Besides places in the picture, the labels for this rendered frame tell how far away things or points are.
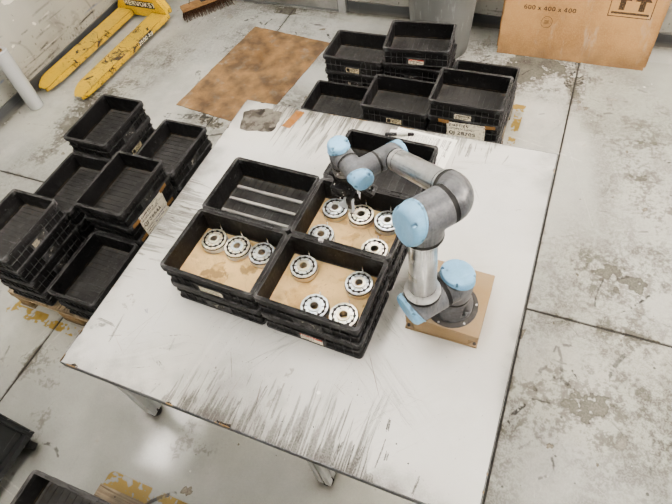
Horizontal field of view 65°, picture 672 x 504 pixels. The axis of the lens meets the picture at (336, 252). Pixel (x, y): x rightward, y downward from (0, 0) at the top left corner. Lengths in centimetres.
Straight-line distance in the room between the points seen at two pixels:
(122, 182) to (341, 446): 194
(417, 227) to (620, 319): 182
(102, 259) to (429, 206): 215
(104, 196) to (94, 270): 40
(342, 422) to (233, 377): 43
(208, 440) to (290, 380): 87
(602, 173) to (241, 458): 260
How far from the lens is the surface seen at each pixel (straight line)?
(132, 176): 314
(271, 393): 194
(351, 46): 384
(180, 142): 340
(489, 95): 322
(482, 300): 197
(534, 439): 264
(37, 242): 307
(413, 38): 365
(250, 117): 287
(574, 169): 358
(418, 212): 135
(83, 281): 310
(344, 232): 209
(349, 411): 188
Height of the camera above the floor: 247
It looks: 54 degrees down
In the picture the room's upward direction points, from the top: 11 degrees counter-clockwise
